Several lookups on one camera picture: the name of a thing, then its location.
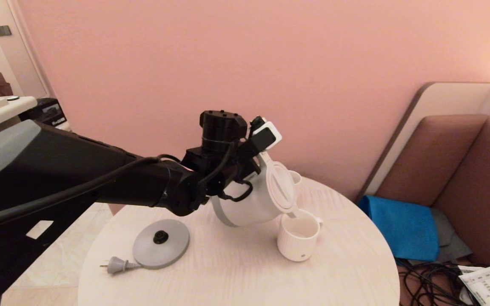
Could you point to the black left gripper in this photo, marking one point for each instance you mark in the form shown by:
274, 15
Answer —
230, 174

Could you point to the white electric kettle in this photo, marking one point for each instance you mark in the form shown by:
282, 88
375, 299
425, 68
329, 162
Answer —
257, 204

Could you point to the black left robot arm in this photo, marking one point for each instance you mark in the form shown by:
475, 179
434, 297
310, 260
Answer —
58, 170

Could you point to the white ribbed mug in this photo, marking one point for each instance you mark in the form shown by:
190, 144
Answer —
296, 246

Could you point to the grey round kettle base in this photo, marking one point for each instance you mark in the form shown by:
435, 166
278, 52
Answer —
164, 253

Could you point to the blue folded cloth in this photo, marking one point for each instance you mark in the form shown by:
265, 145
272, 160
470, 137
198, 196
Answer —
402, 229

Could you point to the grey power plug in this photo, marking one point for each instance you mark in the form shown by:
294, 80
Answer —
117, 266

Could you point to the beige sofa back panel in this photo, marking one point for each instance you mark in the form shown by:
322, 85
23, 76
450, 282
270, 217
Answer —
440, 101

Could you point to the grey folded cloth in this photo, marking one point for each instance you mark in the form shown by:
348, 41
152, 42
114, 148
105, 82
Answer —
450, 247

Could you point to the black box appliance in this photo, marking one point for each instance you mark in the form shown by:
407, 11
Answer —
49, 112

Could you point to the brown upholstered sofa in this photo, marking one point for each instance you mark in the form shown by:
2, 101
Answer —
474, 187

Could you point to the printed paper sheet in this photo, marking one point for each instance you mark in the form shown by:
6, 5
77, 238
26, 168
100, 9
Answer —
487, 289

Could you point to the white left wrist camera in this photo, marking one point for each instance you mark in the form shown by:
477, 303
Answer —
268, 134

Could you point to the grey wall plate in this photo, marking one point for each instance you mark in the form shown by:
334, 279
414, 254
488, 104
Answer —
2, 30

